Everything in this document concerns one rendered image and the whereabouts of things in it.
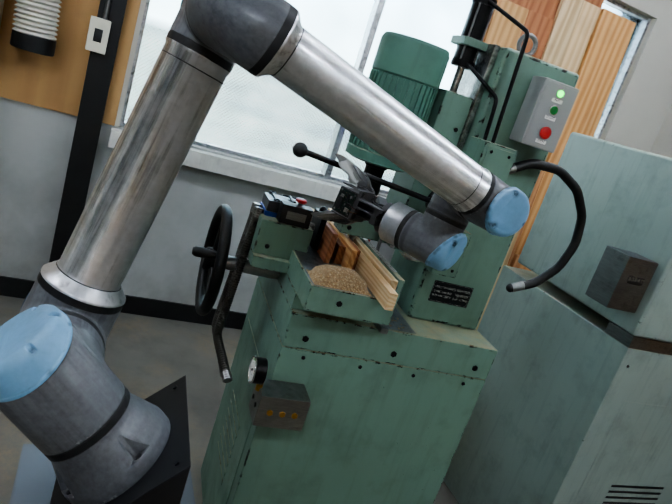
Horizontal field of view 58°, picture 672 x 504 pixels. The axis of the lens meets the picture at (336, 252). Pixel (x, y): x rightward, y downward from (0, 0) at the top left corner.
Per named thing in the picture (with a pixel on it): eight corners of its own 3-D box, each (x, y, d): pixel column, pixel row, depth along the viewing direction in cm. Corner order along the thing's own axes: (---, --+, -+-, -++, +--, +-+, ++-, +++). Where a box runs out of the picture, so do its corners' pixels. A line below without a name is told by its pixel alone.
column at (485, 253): (380, 284, 182) (466, 44, 163) (444, 298, 189) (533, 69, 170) (407, 317, 161) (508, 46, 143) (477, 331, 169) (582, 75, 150)
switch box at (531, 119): (508, 138, 151) (532, 75, 147) (540, 149, 154) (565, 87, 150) (520, 142, 145) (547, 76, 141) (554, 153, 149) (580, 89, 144)
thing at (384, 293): (325, 231, 181) (329, 218, 180) (331, 232, 181) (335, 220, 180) (384, 309, 131) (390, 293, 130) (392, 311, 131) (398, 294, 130)
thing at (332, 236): (307, 237, 168) (315, 211, 166) (312, 238, 168) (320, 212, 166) (323, 262, 150) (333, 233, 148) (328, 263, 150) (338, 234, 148)
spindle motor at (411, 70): (337, 147, 161) (374, 29, 153) (395, 164, 167) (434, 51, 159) (355, 161, 145) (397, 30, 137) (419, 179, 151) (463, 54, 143)
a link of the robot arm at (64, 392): (32, 474, 88) (-54, 390, 80) (47, 410, 103) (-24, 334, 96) (125, 416, 89) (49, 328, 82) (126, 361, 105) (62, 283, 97)
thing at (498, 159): (449, 193, 152) (471, 135, 148) (479, 201, 155) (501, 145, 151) (464, 201, 144) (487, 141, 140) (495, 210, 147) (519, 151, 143)
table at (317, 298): (235, 220, 184) (240, 201, 183) (327, 241, 194) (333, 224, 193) (262, 302, 129) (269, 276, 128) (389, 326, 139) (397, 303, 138)
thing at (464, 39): (442, 62, 155) (466, -6, 151) (469, 71, 158) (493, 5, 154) (456, 63, 148) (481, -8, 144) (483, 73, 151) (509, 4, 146)
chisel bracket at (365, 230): (331, 229, 163) (340, 200, 161) (377, 241, 168) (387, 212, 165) (338, 238, 156) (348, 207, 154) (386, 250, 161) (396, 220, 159)
